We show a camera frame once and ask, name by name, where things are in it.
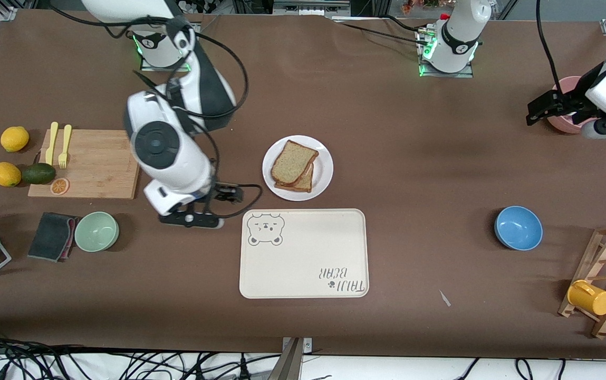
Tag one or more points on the bread slice under egg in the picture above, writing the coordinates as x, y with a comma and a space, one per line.
305, 184

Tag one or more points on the dark green avocado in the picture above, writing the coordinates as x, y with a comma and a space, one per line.
39, 173

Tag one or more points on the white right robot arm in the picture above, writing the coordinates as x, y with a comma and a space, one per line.
176, 163

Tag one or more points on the yellow plastic knife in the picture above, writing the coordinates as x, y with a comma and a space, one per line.
51, 145

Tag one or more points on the yellow lemon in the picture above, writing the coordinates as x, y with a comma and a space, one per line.
6, 174
15, 139

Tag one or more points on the round white plate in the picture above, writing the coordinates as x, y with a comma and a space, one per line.
324, 182

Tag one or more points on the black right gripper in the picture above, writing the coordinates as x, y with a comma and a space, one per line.
217, 191

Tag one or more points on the blue bowl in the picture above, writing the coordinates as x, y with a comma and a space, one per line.
519, 228

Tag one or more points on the grey metal bracket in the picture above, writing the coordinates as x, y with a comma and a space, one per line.
308, 345

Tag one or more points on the yellow plastic fork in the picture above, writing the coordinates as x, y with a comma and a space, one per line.
64, 145

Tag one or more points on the plain brown bread slice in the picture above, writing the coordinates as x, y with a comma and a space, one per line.
292, 161

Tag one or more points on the orange slice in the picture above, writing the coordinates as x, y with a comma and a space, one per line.
60, 186

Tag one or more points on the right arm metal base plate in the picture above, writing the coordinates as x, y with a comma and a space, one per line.
147, 67

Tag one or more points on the wooden cutting board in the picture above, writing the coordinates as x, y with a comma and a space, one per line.
97, 169

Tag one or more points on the dark grey cloth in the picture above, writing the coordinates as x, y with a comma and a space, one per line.
49, 236

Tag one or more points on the grey metal post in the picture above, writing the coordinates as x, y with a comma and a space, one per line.
289, 364

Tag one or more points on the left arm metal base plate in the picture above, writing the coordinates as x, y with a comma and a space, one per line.
466, 74

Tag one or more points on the cream bear print tray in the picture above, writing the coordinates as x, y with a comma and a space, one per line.
302, 253

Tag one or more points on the pink bowl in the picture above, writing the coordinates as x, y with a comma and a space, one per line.
566, 127

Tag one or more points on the pale green bowl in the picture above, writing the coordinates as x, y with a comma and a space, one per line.
97, 232

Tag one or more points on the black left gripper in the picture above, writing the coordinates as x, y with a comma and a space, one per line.
569, 101

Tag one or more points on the small paper scrap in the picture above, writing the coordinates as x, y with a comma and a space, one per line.
445, 298

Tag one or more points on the grey metal frame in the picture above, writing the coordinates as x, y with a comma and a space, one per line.
310, 8

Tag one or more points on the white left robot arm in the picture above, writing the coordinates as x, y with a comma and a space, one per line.
458, 37

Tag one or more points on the yellow cup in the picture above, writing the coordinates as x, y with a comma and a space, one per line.
590, 298

